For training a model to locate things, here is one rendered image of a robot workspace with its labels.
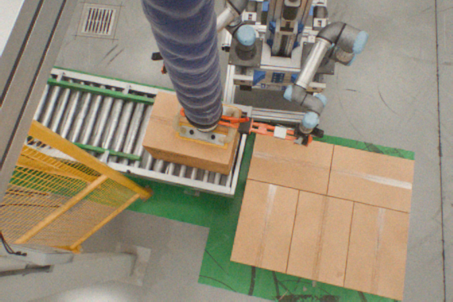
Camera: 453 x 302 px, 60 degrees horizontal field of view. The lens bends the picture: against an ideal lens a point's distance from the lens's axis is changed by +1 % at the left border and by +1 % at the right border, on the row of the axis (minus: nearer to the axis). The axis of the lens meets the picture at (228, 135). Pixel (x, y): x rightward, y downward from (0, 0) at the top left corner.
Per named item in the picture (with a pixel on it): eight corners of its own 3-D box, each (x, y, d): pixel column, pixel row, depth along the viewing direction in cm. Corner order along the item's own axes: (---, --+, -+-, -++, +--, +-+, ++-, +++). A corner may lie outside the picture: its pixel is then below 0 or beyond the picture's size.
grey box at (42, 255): (34, 253, 189) (-4, 255, 161) (37, 243, 191) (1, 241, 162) (72, 262, 188) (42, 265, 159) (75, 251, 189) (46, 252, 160)
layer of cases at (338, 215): (230, 258, 313) (230, 260, 274) (255, 142, 340) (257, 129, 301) (381, 294, 303) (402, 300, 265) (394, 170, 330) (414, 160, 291)
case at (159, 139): (153, 158, 296) (141, 144, 258) (168, 110, 307) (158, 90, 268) (229, 175, 291) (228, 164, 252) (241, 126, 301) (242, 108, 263)
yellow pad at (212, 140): (174, 137, 246) (173, 135, 241) (179, 123, 248) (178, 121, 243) (226, 149, 243) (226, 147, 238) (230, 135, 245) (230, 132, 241)
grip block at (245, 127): (236, 132, 235) (236, 129, 230) (240, 117, 238) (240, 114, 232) (249, 135, 235) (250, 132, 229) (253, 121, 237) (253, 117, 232)
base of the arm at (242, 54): (236, 40, 268) (236, 32, 258) (257, 42, 267) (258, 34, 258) (233, 59, 264) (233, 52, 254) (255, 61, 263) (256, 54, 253)
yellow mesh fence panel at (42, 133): (72, 259, 329) (-188, 277, 128) (65, 249, 332) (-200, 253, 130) (154, 193, 343) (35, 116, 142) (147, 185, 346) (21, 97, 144)
